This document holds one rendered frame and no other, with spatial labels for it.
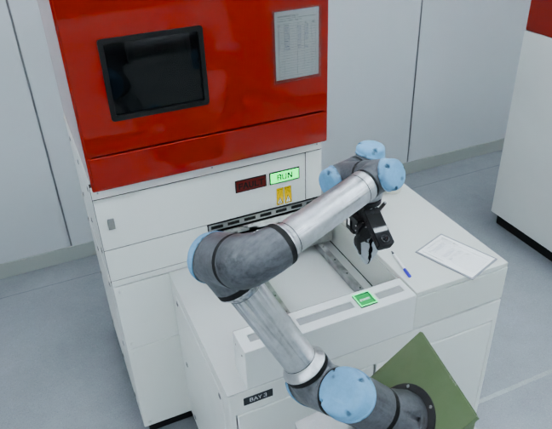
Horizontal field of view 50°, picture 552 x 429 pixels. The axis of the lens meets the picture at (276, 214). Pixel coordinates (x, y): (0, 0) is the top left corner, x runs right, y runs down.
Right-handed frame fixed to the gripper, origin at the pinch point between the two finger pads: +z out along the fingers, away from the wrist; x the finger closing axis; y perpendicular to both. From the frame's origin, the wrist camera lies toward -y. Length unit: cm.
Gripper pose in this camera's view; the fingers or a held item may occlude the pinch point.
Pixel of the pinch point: (368, 261)
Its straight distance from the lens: 169.7
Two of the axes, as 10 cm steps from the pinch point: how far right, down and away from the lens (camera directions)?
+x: -9.2, 2.4, -3.2
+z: 0.3, 8.5, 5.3
